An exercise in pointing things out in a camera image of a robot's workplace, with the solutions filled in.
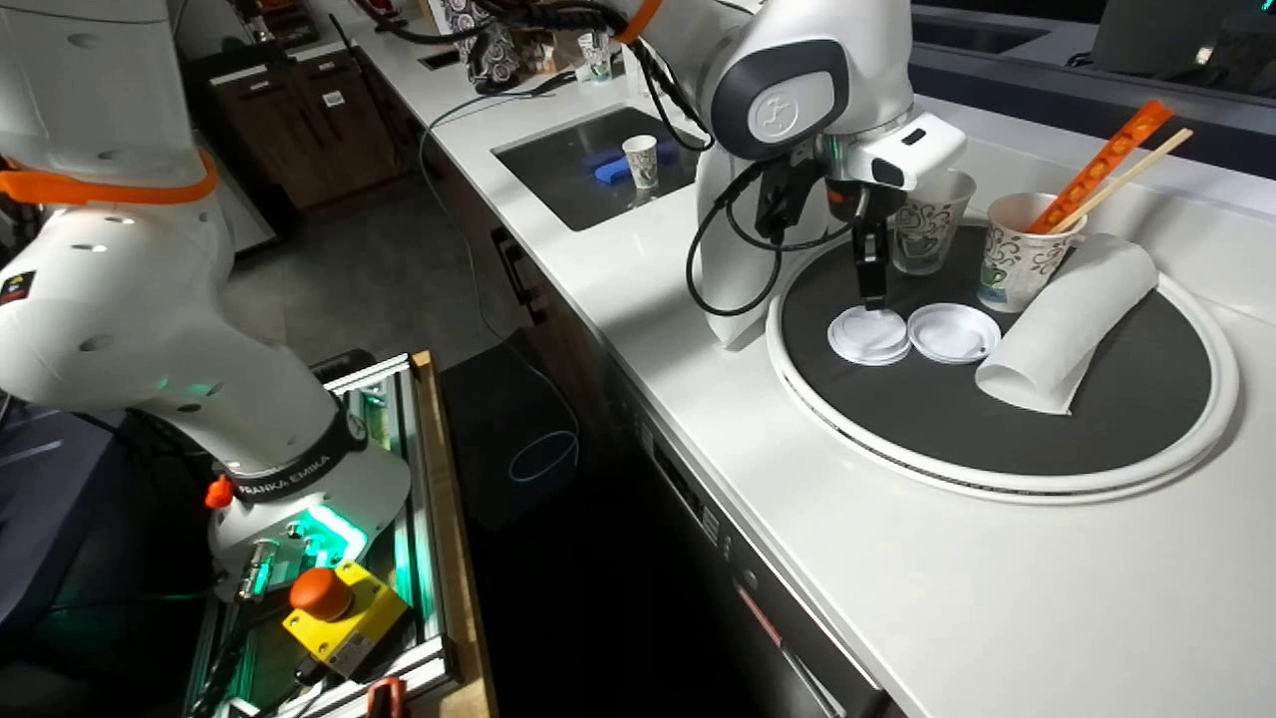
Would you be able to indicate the round black tray white rim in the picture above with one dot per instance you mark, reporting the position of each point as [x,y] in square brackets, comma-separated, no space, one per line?
[1130,402]

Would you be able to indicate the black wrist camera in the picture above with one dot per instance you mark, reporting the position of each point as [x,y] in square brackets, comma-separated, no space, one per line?
[792,200]

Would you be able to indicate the steel kitchen sink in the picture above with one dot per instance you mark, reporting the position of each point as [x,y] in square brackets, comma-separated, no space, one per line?
[571,174]

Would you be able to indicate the white plastic cup lid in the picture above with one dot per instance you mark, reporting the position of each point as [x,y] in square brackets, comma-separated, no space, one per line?
[865,337]
[955,334]

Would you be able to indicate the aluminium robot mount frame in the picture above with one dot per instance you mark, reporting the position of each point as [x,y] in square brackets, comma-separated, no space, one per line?
[445,534]

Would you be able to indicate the brown wooden cabinet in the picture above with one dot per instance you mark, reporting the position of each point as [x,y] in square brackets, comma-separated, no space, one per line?
[305,126]

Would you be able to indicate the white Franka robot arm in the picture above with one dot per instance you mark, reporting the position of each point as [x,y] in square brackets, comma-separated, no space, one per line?
[121,334]

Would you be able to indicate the yellow emergency stop button box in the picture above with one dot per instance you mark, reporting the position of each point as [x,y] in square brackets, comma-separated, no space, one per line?
[340,615]

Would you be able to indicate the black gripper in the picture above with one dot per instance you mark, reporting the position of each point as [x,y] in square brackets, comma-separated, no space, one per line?
[865,200]

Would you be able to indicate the small paper cup in sink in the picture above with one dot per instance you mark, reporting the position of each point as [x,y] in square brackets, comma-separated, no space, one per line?
[643,162]

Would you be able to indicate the blue sponge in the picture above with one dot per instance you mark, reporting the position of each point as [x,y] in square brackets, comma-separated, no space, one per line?
[610,170]

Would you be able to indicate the rolled white towel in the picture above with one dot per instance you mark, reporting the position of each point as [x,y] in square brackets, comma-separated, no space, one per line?
[1070,326]

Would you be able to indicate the orange chopstick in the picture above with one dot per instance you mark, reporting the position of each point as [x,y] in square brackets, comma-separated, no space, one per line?
[1100,162]

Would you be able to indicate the patterned paper cup with chopsticks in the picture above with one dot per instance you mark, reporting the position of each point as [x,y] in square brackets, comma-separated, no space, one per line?
[1021,264]

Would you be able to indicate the dark monitor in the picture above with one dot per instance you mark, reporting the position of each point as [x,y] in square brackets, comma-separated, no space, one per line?
[1156,33]

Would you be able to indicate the wooden chopstick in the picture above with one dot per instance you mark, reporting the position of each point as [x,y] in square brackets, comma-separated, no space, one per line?
[1140,162]

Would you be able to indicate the patterned bottle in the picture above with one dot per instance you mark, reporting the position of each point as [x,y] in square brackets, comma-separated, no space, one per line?
[481,46]

